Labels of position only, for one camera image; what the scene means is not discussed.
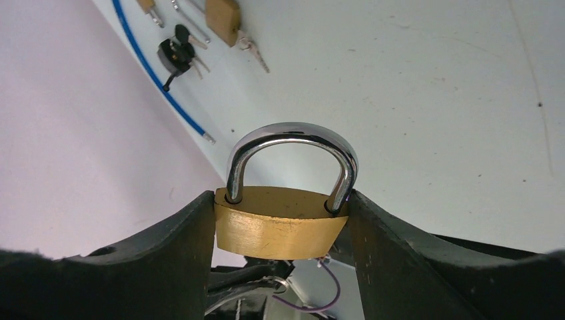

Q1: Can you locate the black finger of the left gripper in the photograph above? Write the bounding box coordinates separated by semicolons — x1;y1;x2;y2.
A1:
205;260;294;319

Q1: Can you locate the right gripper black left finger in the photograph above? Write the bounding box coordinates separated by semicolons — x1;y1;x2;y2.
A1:
1;191;215;319

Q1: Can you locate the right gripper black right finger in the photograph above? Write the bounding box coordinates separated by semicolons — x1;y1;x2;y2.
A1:
346;191;564;319

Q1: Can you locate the large brass padlock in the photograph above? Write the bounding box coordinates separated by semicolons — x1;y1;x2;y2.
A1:
214;122;358;260

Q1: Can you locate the silver key pair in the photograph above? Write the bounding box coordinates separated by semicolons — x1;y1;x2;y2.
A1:
237;30;271;73

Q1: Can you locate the black padlock with keys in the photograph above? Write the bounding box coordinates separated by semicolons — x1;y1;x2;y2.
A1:
157;24;211;92

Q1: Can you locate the small brass padlock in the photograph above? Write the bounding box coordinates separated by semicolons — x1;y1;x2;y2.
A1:
137;0;165;28

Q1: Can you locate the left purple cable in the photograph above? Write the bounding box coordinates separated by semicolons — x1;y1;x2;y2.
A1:
271;260;342;315

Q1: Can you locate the blue cable lock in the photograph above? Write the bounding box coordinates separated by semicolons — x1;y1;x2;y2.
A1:
112;0;216;145

